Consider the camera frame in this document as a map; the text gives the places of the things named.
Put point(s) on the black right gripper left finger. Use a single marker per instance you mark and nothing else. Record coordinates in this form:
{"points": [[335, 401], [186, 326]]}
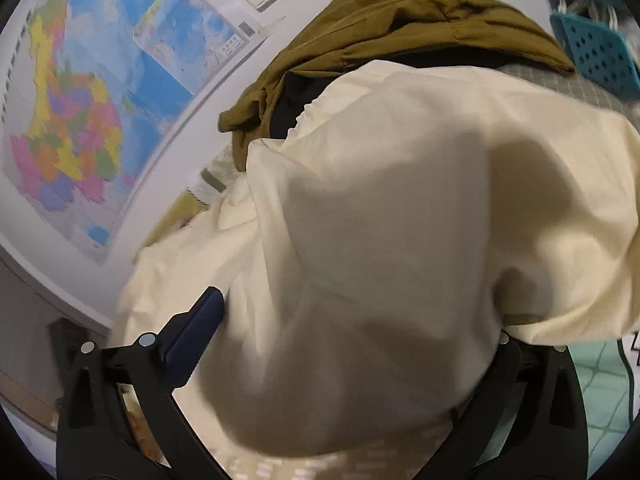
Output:
{"points": [[96, 438]]}

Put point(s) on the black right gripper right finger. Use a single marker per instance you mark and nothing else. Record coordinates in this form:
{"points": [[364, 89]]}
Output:
{"points": [[549, 436]]}

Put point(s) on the cream yellow shirt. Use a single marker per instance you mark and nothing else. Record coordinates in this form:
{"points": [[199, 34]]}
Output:
{"points": [[371, 260]]}

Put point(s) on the patterned beige bed sheet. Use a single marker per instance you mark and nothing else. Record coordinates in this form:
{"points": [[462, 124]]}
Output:
{"points": [[300, 464]]}

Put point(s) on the yellow pillow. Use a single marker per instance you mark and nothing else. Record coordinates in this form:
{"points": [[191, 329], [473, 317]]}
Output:
{"points": [[180, 213]]}

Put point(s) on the olive green garment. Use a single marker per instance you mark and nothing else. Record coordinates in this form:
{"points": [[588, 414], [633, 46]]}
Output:
{"points": [[350, 33]]}

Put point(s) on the colourful wall map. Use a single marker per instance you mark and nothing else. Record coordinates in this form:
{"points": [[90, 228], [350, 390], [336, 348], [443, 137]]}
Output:
{"points": [[95, 89]]}

